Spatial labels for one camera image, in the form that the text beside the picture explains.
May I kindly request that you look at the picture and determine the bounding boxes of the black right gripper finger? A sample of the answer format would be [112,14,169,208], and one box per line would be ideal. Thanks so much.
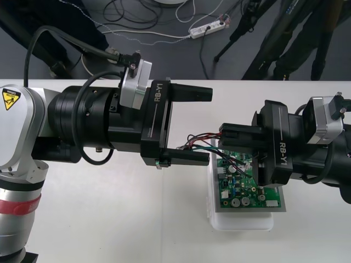
[219,123,262,135]
[218,133,262,151]

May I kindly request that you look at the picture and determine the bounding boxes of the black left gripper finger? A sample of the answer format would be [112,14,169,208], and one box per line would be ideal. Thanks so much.
[163,147,211,168]
[171,83,214,103]

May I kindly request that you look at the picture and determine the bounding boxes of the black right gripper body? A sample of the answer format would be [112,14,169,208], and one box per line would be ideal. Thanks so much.
[252,100,295,188]

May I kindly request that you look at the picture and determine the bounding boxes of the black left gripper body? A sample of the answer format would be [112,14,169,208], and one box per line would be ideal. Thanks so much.
[140,78,174,169]

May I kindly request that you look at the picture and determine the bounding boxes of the red black green cable bundle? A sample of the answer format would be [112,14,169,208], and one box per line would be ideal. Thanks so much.
[177,131,253,179]

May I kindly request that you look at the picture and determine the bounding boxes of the white power strip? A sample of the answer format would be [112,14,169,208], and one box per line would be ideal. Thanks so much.
[188,19,228,39]

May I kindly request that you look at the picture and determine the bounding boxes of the black tripod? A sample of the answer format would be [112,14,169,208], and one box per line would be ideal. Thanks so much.
[213,0,260,62]

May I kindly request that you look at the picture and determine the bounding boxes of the black power strip cable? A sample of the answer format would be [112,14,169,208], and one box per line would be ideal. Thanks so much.
[197,27,211,81]

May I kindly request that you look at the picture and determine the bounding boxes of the green circuit board grey frame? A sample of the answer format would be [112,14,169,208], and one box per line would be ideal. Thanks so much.
[213,138,287,214]

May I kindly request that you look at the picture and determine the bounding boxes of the pale grey left wrist camera box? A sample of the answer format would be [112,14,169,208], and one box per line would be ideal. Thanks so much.
[119,59,153,110]

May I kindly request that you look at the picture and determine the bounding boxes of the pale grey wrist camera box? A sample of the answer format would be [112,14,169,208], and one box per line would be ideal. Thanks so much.
[305,95,344,145]
[119,59,153,110]

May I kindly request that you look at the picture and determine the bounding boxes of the pale grey right wrist camera box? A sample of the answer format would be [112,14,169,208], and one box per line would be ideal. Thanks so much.
[305,95,344,145]

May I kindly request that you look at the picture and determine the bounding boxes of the black left wrist camera cable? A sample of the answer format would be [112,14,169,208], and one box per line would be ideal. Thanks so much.
[23,25,142,165]

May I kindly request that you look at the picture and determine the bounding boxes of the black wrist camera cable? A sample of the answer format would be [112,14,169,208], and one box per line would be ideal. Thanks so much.
[295,92,351,187]
[23,25,142,165]

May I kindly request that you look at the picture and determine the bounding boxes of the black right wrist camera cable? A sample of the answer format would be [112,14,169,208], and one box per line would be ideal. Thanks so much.
[295,92,351,187]

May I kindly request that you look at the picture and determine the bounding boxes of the thin white looped cable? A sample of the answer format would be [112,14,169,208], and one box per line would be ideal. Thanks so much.
[175,0,220,25]

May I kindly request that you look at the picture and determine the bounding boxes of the tangled black floor cables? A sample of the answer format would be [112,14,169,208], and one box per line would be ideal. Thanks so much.
[102,0,160,27]

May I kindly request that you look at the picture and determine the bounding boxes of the twisted white floor cable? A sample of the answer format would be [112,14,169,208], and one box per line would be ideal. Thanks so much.
[59,0,193,47]

